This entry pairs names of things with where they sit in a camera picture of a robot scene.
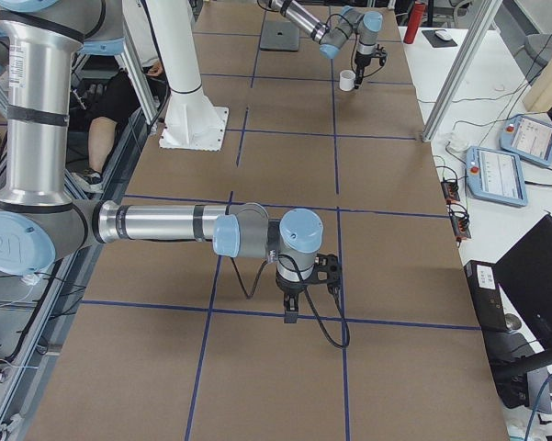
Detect seated person white coat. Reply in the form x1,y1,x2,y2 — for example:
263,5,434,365
73,1,165,194

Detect brown paper table cover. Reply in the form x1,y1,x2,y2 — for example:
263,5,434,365
28,2,507,440

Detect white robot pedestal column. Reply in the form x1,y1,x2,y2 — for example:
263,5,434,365
150,1,229,152

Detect white computer mouse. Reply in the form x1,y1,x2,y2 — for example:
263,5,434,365
434,29,453,41

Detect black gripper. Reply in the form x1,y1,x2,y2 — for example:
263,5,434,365
276,275,308,323
355,51,371,89

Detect aluminium frame post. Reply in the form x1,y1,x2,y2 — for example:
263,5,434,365
421,0,502,142

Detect orange black usb hub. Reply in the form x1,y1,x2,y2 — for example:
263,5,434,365
441,179,460,204
450,217,471,243

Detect blue teach pendant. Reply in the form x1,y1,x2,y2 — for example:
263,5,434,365
466,146,528,207
500,115,552,167

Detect wooden board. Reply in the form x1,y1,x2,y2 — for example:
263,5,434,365
523,59,552,112

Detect red cylindrical bottle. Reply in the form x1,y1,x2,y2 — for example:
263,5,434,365
403,1,427,44

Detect grey office chair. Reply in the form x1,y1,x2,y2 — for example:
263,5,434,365
524,34,552,67

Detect grey closed laptop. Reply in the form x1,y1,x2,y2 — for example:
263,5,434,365
259,20,299,52

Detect white ceramic cup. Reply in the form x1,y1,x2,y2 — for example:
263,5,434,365
339,70,356,92

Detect near blue teach pendant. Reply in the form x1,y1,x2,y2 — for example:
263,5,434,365
466,146,528,207

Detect black monitor on stand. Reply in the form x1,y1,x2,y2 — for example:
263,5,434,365
487,214,552,409

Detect white folded cloth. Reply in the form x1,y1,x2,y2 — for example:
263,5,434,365
445,132,470,154

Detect black mouse pad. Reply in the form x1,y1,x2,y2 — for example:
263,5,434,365
422,28,457,48

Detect far blue teach pendant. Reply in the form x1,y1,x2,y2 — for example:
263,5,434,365
500,115,552,167

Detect black mini computer box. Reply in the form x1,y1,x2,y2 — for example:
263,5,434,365
464,260,522,334

